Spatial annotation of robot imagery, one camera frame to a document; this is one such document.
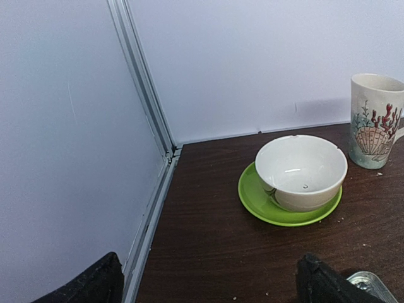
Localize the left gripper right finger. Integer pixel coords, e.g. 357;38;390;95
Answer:
296;253;384;302

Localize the bunny print tin lid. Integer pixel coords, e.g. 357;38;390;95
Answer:
347;271;398;303

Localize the tall coral print mug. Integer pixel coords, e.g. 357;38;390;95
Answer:
348;73;403;170

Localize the left aluminium frame post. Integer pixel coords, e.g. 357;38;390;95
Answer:
107;0;181;162

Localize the white bowl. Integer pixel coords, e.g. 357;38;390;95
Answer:
254;135;348;212

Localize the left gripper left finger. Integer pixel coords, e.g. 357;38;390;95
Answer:
36;252;124;303

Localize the green saucer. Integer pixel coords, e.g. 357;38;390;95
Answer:
237;162;343;227

